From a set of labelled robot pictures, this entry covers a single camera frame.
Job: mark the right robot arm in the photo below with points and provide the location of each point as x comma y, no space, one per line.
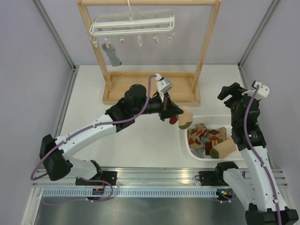
263,202

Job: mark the white slotted cable duct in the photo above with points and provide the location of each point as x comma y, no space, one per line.
131,192

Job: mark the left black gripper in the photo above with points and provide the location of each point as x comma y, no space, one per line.
168,108

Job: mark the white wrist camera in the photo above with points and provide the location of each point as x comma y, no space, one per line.
163,85
260,91

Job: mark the left aluminium frame post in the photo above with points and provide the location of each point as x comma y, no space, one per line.
45,17

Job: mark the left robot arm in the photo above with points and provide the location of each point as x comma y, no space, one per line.
57,153

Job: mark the beige argyle sock front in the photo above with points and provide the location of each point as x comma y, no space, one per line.
194,135

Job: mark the beige argyle sock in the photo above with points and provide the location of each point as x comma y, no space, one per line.
194,135
217,134

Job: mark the striped beige sock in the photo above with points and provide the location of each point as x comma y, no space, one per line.
220,148
184,120

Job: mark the white hanger clip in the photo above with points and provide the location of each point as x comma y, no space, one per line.
170,37

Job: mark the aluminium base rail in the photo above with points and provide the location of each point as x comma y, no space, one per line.
154,178

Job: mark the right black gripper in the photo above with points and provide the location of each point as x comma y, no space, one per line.
233,89

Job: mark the aluminium frame post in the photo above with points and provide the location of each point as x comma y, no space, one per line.
266,17
45,17

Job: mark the right aluminium frame post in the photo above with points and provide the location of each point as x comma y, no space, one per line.
266,17

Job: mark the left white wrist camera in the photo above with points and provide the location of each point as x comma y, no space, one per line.
163,85

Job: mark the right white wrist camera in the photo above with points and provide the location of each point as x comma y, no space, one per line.
260,91

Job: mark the white plastic clip hanger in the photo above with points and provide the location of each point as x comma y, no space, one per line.
133,23

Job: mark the grey sock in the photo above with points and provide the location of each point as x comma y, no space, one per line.
200,151
111,54

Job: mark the wooden hanger rack frame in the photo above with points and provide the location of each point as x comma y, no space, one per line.
186,91

